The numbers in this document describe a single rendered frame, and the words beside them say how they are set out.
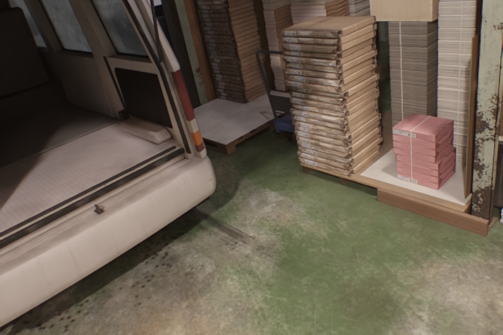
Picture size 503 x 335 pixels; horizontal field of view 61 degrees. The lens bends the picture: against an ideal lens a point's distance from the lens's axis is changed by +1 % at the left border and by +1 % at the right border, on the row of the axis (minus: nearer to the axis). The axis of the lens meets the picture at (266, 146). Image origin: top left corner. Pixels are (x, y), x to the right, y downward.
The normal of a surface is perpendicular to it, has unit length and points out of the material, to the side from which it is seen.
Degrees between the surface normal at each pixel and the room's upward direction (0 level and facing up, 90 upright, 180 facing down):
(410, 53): 90
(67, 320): 0
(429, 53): 90
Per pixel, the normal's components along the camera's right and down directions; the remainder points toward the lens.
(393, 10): -0.70, 0.41
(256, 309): -0.17, -0.89
